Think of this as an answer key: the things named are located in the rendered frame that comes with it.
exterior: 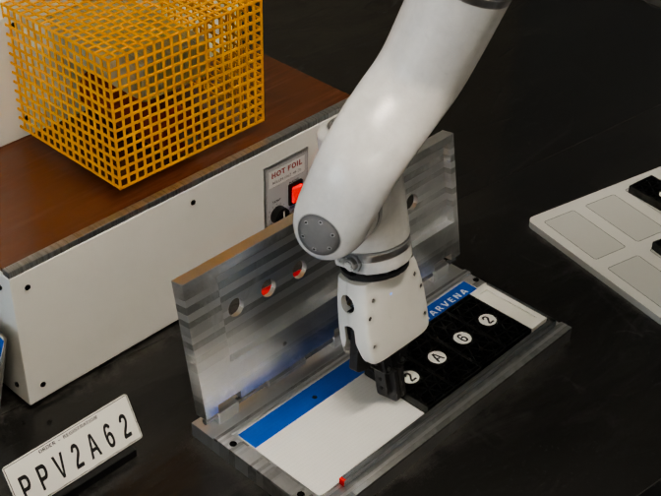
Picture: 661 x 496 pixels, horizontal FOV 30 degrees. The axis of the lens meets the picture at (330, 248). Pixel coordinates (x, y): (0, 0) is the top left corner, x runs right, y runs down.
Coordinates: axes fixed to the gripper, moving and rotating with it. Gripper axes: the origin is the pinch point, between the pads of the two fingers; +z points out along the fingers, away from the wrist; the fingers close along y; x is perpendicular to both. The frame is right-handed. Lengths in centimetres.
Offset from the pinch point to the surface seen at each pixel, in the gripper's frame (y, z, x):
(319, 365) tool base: -1.6, 0.7, 10.0
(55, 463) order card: -33.9, -2.6, 16.7
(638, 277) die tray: 41.7, 5.1, -6.3
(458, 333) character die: 13.5, 1.3, 1.0
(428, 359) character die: 7.2, 1.4, 0.5
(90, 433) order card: -29.1, -3.4, 16.9
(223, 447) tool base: -18.7, 1.2, 8.0
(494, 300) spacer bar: 21.8, 1.2, 2.1
